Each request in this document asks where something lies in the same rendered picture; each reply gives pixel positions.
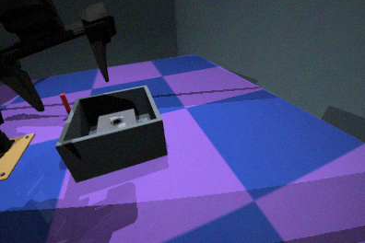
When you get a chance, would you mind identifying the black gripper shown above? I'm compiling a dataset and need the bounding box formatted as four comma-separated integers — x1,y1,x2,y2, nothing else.
0,0,116,111

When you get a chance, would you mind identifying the dark red peg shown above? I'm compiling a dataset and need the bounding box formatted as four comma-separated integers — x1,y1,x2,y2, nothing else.
60,94,71,114

